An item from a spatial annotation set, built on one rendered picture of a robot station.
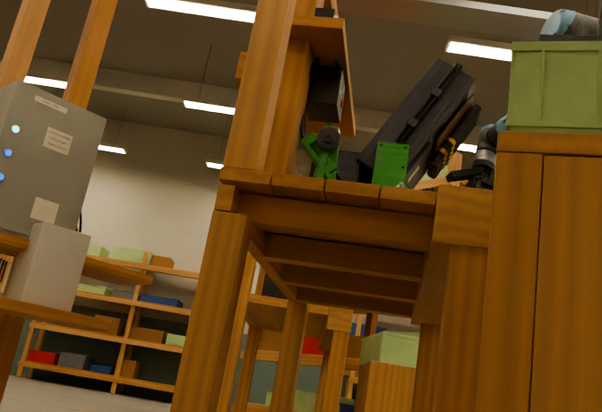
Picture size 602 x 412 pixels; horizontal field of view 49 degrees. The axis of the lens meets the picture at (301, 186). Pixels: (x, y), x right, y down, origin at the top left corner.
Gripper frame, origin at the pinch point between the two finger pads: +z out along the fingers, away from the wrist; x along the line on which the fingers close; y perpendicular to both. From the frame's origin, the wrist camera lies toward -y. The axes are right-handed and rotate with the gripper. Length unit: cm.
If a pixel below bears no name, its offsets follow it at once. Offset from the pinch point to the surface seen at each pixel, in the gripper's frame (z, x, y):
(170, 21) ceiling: -373, 541, -235
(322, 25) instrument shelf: -38, -10, -67
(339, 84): -35, 13, -52
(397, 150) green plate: -21.9, 16.5, -24.0
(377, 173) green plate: -10.1, 16.8, -28.0
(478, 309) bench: 46, -47, -8
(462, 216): 26, -48, -18
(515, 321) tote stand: 67, -102, -27
